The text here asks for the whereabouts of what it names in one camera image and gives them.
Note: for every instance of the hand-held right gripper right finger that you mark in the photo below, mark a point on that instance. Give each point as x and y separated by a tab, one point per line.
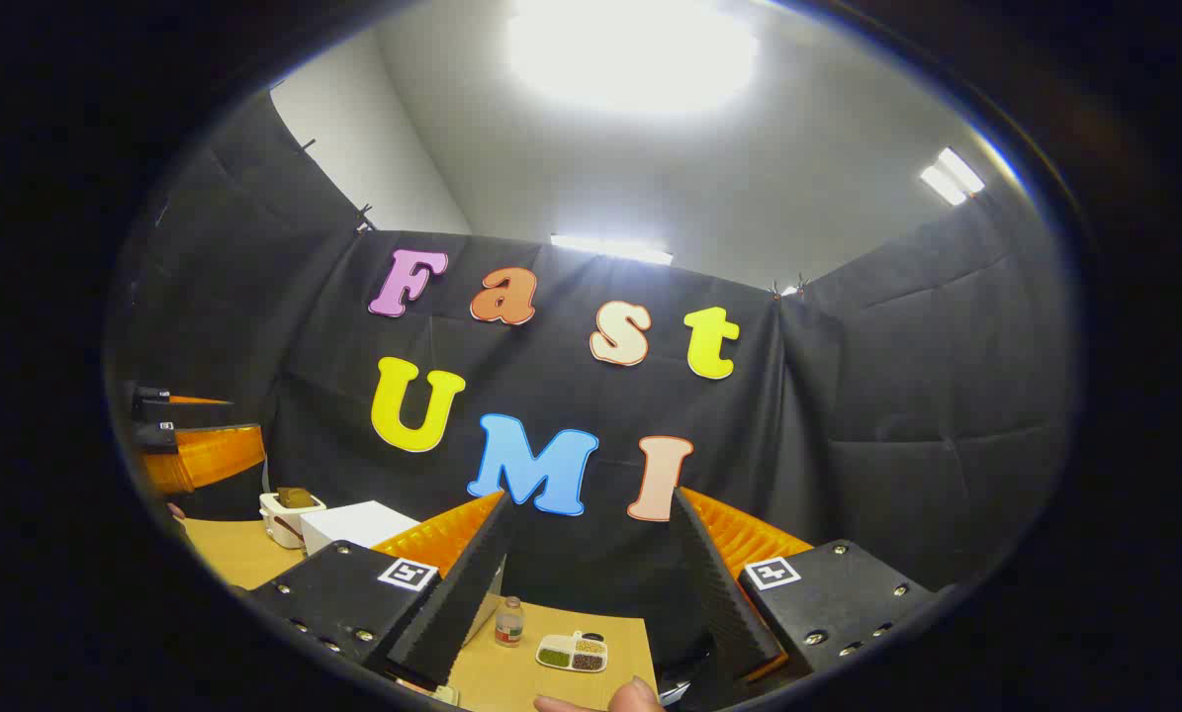
724	603

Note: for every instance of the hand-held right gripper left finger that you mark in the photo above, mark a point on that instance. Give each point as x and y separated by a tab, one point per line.
462	603

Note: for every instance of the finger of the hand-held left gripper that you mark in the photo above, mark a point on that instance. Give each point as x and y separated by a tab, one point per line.
190	413
205	457

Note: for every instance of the white microwave oven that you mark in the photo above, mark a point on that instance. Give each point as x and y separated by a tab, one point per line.
353	524

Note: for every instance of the small clear bottle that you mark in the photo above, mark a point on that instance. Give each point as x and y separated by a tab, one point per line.
509	625

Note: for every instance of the brown bread slice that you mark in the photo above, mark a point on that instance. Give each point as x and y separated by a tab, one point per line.
296	497

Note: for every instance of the white toaster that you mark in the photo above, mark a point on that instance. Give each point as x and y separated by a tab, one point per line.
284	526

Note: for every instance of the divided tray of beans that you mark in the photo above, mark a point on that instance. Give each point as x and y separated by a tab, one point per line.
571	654

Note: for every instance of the black backdrop cloth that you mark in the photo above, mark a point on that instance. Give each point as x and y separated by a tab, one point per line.
848	445

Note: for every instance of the ceiling light panel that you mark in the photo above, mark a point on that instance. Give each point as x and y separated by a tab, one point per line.
952	176

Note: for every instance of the bright ceiling light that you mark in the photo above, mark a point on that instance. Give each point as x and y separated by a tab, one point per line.
630	49

